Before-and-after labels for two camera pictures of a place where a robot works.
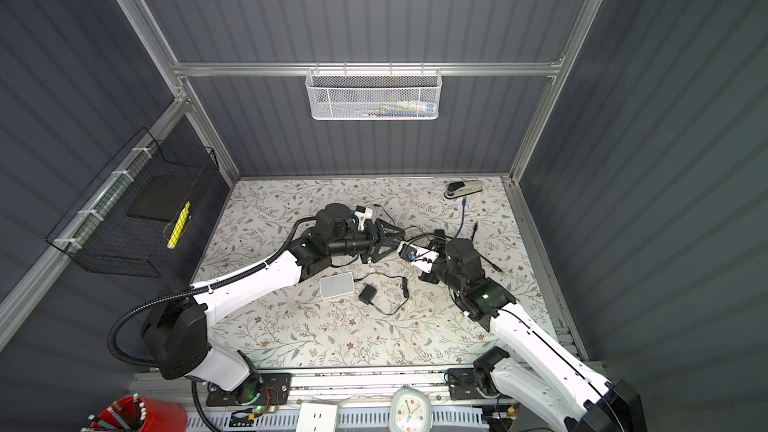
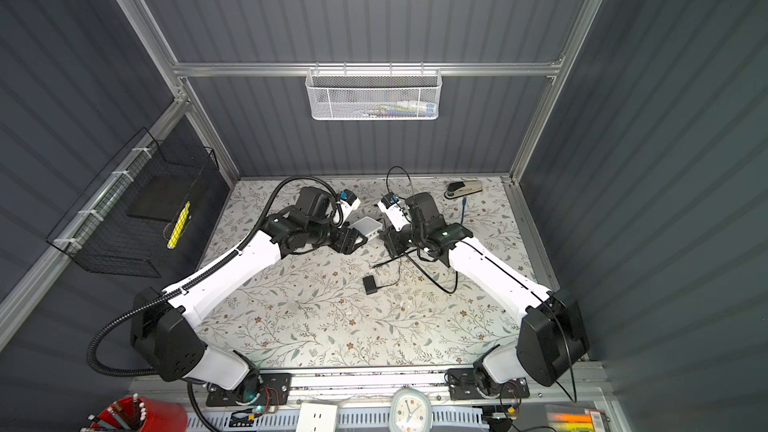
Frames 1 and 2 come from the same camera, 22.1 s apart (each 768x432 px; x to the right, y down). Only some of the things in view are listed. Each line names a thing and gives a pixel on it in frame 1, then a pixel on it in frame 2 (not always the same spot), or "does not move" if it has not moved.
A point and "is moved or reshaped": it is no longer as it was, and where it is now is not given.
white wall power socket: (317, 418) does not move
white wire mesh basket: (373, 94) does not move
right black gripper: (428, 277) to (391, 236)
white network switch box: (336, 285) is moved or reshaped
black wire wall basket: (134, 220) does not move
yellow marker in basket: (177, 229) does not move
